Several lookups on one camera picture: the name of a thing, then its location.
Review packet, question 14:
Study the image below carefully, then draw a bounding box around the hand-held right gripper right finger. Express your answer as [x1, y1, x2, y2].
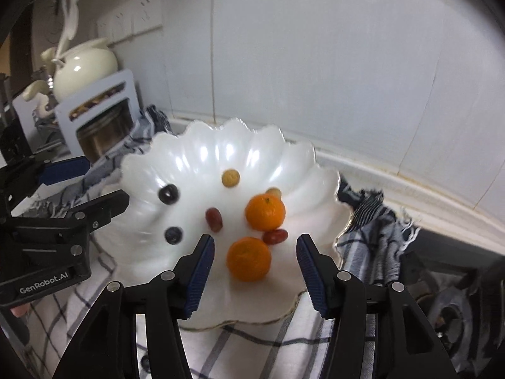
[296, 234, 460, 379]

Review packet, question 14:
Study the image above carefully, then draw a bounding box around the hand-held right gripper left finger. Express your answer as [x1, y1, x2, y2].
[51, 234, 216, 379]

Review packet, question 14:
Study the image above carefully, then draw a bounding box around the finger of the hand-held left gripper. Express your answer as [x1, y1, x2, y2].
[0, 120, 91, 214]
[8, 189, 130, 246]

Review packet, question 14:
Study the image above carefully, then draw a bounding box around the red grape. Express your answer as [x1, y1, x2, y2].
[205, 207, 224, 233]
[262, 229, 289, 245]

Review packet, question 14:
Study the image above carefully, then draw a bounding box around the orange mandarin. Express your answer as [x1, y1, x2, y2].
[245, 193, 286, 231]
[226, 236, 273, 283]

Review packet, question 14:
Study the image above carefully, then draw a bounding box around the large yellow longan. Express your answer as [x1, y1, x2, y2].
[221, 169, 241, 189]

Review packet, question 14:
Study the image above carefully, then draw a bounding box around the white scalloped ceramic bowl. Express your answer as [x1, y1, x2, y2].
[92, 117, 354, 330]

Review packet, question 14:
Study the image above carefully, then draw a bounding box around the white dish rack panel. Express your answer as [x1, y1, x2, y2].
[54, 69, 143, 159]

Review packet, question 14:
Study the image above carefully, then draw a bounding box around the cream ceramic utensil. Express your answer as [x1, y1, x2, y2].
[21, 80, 53, 118]

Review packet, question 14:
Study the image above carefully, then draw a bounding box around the checked white cloth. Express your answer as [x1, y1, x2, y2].
[0, 105, 421, 379]

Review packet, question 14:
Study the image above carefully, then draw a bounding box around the cream ceramic teapot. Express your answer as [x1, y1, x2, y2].
[41, 39, 119, 103]

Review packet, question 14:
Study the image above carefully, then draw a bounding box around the black gas stove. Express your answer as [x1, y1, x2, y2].
[395, 245, 505, 376]

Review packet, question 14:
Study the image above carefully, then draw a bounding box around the white hanging utensil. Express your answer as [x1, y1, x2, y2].
[55, 0, 81, 62]

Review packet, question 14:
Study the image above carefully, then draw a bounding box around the white wall socket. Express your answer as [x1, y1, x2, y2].
[132, 0, 163, 34]
[98, 8, 133, 44]

